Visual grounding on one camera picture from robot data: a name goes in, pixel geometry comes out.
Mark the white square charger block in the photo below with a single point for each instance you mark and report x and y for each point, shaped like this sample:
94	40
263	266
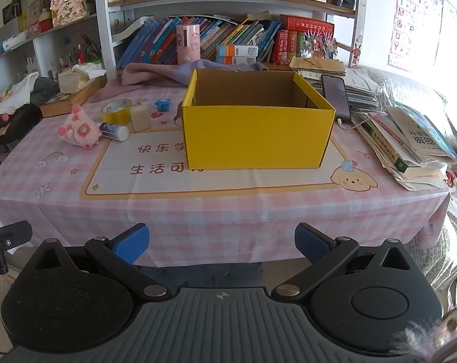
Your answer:
140	118

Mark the blue plastic bag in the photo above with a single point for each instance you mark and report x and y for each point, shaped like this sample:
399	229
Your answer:
163	105

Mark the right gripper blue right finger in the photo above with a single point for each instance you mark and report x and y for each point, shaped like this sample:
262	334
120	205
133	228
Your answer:
312	243

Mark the row of blue books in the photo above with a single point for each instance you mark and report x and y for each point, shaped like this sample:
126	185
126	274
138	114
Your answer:
154	43

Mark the brown envelope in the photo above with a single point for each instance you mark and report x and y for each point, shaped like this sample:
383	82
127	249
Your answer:
320	65

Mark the orange white box lower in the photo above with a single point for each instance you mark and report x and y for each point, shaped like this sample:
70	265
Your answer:
236	60

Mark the stack of books and papers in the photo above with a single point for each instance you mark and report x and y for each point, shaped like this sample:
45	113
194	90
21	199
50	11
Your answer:
405	141

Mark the white spray bottle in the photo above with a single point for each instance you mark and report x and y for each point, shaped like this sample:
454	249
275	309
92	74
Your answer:
114	132

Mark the black smartphone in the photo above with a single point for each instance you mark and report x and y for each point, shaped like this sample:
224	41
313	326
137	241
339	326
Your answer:
335	93

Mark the alphabet wall poster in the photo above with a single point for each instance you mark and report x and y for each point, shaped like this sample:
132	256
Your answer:
415	34

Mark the orange white box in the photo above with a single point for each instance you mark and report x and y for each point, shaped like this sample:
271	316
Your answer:
236	51
236	60

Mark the yellow cardboard box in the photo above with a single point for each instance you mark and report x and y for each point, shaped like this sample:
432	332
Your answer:
242	120

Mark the orange white box upper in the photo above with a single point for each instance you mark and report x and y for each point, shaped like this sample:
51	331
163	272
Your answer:
236	51

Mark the yellow tape roll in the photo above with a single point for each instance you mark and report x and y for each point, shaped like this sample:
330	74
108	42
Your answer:
117	112

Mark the white clothes pile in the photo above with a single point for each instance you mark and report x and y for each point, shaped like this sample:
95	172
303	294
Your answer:
33	89

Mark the red dictionary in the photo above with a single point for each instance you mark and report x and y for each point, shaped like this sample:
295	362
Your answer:
298	24

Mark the white bookshelf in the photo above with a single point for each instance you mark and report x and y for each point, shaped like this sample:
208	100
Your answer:
46	48

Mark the pink purple cloth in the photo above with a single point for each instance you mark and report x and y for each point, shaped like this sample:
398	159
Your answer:
176	76

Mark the pink cylindrical device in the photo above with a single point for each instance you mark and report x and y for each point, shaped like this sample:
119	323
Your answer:
188	43

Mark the pink checked tablecloth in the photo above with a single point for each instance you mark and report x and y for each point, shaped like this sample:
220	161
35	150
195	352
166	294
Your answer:
206	217

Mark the white tissue pack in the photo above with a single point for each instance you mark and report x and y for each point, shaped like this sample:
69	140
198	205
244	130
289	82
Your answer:
78	77

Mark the pink decorative doll figure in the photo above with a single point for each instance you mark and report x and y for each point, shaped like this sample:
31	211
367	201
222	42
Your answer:
65	12

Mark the pink plush pig toy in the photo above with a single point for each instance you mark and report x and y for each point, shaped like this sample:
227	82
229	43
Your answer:
79	129

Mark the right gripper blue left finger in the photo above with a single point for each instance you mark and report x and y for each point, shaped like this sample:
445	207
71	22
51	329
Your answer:
132	243

